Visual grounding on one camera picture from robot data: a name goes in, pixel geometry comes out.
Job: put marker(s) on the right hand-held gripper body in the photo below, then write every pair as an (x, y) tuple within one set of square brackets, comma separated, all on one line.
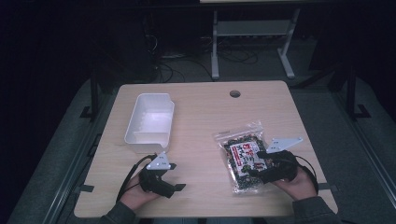
[(285, 161)]

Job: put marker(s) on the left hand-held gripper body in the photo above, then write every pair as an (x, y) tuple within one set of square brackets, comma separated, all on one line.
[(158, 162)]

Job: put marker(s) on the clear snack bag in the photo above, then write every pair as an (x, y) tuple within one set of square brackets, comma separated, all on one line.
[(239, 149)]

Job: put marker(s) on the person's right hand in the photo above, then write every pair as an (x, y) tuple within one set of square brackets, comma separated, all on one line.
[(295, 186)]

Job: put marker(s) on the person's left hand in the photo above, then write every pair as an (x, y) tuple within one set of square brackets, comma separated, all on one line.
[(135, 196)]

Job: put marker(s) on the white plastic bin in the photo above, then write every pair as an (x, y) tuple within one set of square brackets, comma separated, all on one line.
[(152, 121)]

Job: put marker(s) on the black metal stand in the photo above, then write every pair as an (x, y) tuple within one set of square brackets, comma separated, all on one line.
[(351, 96), (94, 99)]

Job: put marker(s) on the white metal table frame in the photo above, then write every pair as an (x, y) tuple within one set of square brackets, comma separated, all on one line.
[(214, 46)]

